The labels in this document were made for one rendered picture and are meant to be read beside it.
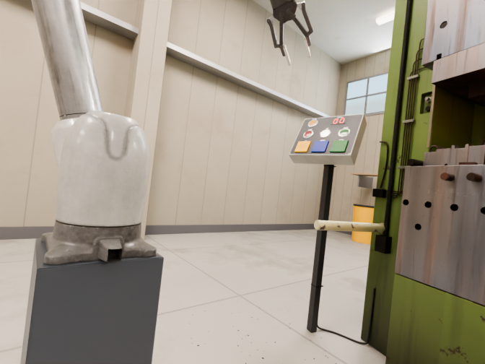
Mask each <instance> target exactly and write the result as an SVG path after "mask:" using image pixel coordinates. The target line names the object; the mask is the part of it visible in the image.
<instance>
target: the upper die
mask: <svg viewBox="0 0 485 364"><path fill-rule="evenodd" d="M481 80H485V43H483V44H481V45H477V46H474V47H472V48H469V49H466V50H464V51H461V52H458V53H454V54H453V55H450V56H446V57H444V58H441V59H438V60H436V61H434V64H433V72H432V84H434V85H437V86H438V87H441V88H443V89H445V90H447V91H449V92H452V93H454V94H456V95H459V96H461V97H462V98H465V99H467V100H470V101H472V102H474V103H476V104H479V105H481V106H485V105H482V104H480V103H477V102H476V101H474V100H472V99H469V98H468V91H469V84H470V83H473V82H478V81H481Z"/></svg>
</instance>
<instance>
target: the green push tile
mask: <svg viewBox="0 0 485 364"><path fill-rule="evenodd" d="M348 143H349V140H334V141H333V144H332V146H331V150H330V152H345V151H346V148H347V145H348Z"/></svg>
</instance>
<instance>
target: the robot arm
mask: <svg viewBox="0 0 485 364"><path fill-rule="evenodd" d="M31 1H32V7H33V10H34V13H35V18H36V22H37V25H38V31H39V34H40V39H41V43H42V46H43V52H44V55H45V60H46V63H47V67H48V73H49V76H50V79H51V84H52V88H53V94H54V97H55V100H56V105H57V109H58V114H59V118H60V121H58V122H57V123H56V125H55V126H54V127H53V129H52V130H51V139H52V143H53V150H54V155H55V159H56V164H57V166H58V183H57V195H56V221H55V225H54V229H53V232H52V233H43V234H42V238H41V241H42V242H43V243H45V244H46V249H47V253H46V254H45V256H44V262H43V263H44V264H46V265H61V264H69V263H74V262H81V261H98V260H103V261H106V262H108V263H111V262H119V261H121V259H123V258H132V257H152V256H156V252H157V248H156V247H154V246H152V245H150V244H148V243H146V242H145V241H144V240H143V239H142V237H141V220H142V215H143V211H144V205H145V201H146V196H147V186H148V180H149V159H150V152H149V145H148V141H147V138H146V135H145V133H144V130H143V128H141V127H140V125H139V124H138V123H137V121H135V120H134V119H132V118H129V117H125V116H120V115H117V114H114V113H107V112H104V111H103V108H102V101H101V98H100V91H99V88H98V84H97V78H96V74H95V68H94V64H93V60H92V54H91V50H90V47H89V41H88V37H87V31H86V27H85V23H84V17H83V14H82V7H81V4H80V0H31ZM270 2H271V6H272V9H273V15H272V16H271V17H269V18H268V19H267V23H268V25H269V27H270V30H271V36H272V39H273V43H274V48H280V49H281V53H282V56H286V58H287V62H288V65H289V66H290V65H291V61H290V58H289V54H288V51H287V47H286V45H285V44H284V45H283V42H284V23H285V22H287V21H290V20H293V21H294V22H295V24H296V25H297V26H298V28H299V29H300V30H301V32H302V33H303V35H304V38H303V39H304V42H305V47H306V50H307V54H308V58H310V49H309V46H311V42H310V34H311V33H313V27H312V25H311V22H310V19H309V17H308V14H307V11H306V8H305V1H303V2H300V3H297V2H296V1H295V0H270ZM297 7H299V9H300V10H302V14H303V16H304V18H305V21H306V24H307V27H308V31H307V30H306V29H305V27H304V26H303V24H302V23H301V22H300V20H299V19H298V18H297V15H296V14H295V12H296V9H297ZM274 18H275V19H277V20H278V21H279V27H280V28H279V43H278V42H277V38H276V32H275V28H274Z"/></svg>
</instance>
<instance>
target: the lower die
mask: <svg viewBox="0 0 485 364"><path fill-rule="evenodd" d="M463 162H475V163H478V165H485V145H478V146H473V145H471V144H466V145H465V148H461V149H455V145H452V147H451V148H447V149H437V150H436V152H425V153H424V162H423V166H430V165H445V164H447V165H458V164H459V163H463Z"/></svg>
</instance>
